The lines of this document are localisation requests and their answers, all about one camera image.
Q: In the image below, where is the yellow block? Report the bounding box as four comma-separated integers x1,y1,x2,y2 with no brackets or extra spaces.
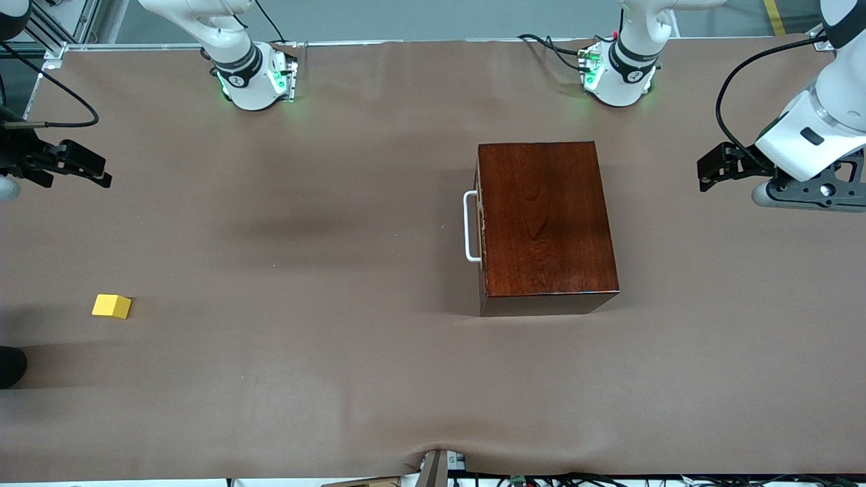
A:
92,294,133,320

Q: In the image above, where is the wooden drawer with white handle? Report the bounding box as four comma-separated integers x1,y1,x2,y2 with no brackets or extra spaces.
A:
463,159,489,298

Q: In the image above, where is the dark wooden drawer cabinet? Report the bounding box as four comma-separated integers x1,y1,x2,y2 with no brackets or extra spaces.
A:
476,141,621,317

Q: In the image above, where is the yellow floor tape strip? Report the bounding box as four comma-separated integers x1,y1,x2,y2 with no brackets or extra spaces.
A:
763,0,789,36

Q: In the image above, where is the brown table cover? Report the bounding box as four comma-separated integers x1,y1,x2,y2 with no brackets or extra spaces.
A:
0,37,866,482

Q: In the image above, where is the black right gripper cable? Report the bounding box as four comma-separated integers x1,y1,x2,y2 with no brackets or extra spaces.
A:
0,41,100,129

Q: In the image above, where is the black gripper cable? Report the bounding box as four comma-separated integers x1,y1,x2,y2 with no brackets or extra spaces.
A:
716,35,829,170
0,41,100,129

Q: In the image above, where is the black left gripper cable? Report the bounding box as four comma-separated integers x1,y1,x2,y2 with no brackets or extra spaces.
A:
716,35,829,170

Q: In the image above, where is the aluminium table edge rail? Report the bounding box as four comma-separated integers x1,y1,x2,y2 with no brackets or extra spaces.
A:
24,39,823,122

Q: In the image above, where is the black left arm base cable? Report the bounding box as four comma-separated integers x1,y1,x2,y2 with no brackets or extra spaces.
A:
518,32,599,74

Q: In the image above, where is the black arm base cable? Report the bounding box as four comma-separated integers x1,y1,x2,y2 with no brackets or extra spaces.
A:
518,32,599,74
254,0,288,45

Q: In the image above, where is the black right arm base cable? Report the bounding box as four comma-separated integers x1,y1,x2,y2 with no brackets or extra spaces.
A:
254,0,288,45

